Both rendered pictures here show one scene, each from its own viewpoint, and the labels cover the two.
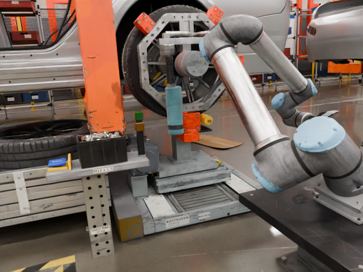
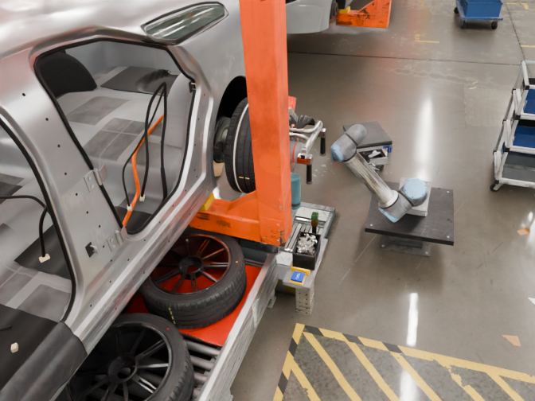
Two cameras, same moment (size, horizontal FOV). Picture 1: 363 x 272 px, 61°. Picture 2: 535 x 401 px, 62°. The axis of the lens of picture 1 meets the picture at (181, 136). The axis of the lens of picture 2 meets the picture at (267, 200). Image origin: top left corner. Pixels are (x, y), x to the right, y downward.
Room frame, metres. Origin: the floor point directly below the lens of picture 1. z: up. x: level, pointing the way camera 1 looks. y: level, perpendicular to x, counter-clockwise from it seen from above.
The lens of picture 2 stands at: (0.21, 1.98, 2.48)
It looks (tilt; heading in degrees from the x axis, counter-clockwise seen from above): 39 degrees down; 311
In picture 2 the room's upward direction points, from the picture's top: 4 degrees counter-clockwise
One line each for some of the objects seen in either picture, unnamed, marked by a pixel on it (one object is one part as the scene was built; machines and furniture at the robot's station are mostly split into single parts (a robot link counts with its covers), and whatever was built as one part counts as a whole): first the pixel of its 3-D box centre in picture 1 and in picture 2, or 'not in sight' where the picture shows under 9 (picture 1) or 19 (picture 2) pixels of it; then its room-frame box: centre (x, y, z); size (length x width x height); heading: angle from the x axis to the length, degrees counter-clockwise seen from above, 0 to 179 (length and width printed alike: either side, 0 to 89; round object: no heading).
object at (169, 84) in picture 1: (169, 70); (309, 173); (1.52, 0.04, 0.83); 0.04 x 0.04 x 0.16
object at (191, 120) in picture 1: (186, 125); not in sight; (1.84, -0.04, 0.48); 0.16 x 0.12 x 0.17; 18
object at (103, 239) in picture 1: (98, 211); (304, 288); (1.30, 0.41, 0.21); 0.10 x 0.10 x 0.42; 18
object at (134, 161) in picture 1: (99, 164); (306, 260); (1.31, 0.38, 0.44); 0.43 x 0.17 x 0.03; 108
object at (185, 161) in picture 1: (181, 145); not in sight; (1.96, 0.01, 0.32); 0.40 x 0.30 x 0.28; 108
